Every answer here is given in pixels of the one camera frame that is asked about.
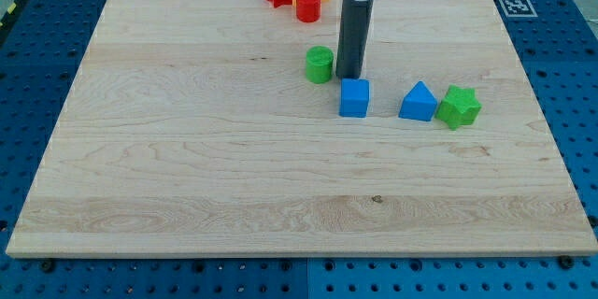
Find green star block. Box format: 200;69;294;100
435;84;482;130

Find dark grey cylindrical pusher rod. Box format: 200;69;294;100
335;0;374;79

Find black screw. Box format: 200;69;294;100
39;259;55;273
558;255;575;270

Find green cylinder block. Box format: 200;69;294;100
306;46;334;84

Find black screw front left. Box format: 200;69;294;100
39;259;55;273

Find light wooden board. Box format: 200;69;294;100
7;0;597;259

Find blue triangular prism block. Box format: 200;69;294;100
398;81;437;121

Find black screw front right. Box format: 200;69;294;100
558;255;575;270

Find white fiducial marker tag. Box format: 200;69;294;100
498;0;537;18

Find blue cube block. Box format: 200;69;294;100
339;78;370;118

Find red cylinder block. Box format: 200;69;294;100
295;0;321;23

